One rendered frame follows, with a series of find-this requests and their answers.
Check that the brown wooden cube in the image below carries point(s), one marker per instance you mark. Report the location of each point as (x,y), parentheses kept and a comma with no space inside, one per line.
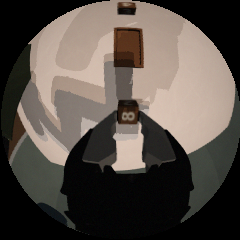
(128,112)
(126,8)

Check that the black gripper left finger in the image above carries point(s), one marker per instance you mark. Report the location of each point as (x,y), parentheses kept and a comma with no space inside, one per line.
(92,152)

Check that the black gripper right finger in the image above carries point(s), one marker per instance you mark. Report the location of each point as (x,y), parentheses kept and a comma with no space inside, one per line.
(163,149)

